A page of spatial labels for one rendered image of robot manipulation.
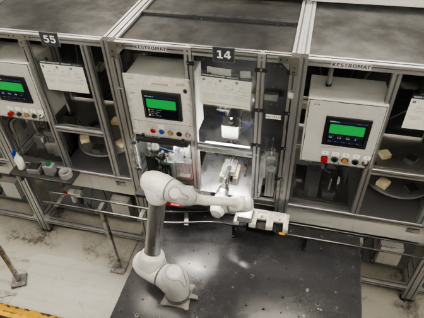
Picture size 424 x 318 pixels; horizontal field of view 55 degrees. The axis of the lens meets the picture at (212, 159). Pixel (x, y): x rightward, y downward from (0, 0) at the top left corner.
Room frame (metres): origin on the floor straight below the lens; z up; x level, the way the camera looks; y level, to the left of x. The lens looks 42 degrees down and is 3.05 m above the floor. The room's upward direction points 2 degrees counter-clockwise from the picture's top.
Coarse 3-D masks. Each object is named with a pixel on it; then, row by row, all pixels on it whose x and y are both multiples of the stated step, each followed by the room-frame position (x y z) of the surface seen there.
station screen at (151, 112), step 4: (144, 96) 2.12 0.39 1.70; (148, 96) 2.11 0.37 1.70; (152, 96) 2.10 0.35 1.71; (144, 100) 2.12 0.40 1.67; (164, 100) 2.08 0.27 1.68; (168, 100) 2.08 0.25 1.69; (172, 100) 2.07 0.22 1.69; (176, 100) 2.06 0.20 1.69; (176, 104) 2.06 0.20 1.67; (148, 108) 2.11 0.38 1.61; (152, 108) 2.11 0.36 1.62; (156, 108) 2.10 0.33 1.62; (176, 108) 2.06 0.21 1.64; (148, 112) 2.11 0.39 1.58; (152, 112) 2.11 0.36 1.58; (156, 112) 2.10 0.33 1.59; (160, 112) 2.09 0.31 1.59; (164, 112) 2.09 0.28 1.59; (168, 112) 2.08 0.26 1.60; (172, 112) 2.07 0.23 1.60; (176, 112) 2.06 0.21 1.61; (152, 116) 2.11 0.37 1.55; (156, 116) 2.10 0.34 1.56; (160, 116) 2.09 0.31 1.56; (164, 116) 2.09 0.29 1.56; (168, 116) 2.08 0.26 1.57; (172, 116) 2.07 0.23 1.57; (176, 116) 2.07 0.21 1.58
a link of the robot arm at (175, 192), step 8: (168, 184) 1.56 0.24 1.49; (176, 184) 1.54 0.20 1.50; (184, 184) 1.60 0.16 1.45; (168, 192) 1.50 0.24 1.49; (176, 192) 1.49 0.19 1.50; (184, 192) 1.50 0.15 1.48; (192, 192) 1.55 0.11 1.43; (168, 200) 1.50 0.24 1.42; (176, 200) 1.46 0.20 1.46; (184, 200) 1.48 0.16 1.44; (192, 200) 1.52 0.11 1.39
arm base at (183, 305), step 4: (192, 288) 1.40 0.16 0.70; (192, 292) 1.38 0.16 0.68; (164, 296) 1.35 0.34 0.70; (188, 296) 1.33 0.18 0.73; (192, 296) 1.33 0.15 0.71; (196, 296) 1.34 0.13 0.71; (164, 300) 1.32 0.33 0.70; (168, 300) 1.31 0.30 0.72; (184, 300) 1.30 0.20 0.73; (188, 300) 1.31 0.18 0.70; (164, 304) 1.30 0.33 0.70; (168, 304) 1.30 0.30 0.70; (172, 304) 1.29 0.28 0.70; (176, 304) 1.28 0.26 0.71; (180, 304) 1.29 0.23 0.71; (184, 304) 1.29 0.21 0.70; (188, 304) 1.29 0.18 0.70; (180, 308) 1.27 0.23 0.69; (184, 308) 1.27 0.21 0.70; (188, 308) 1.27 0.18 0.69
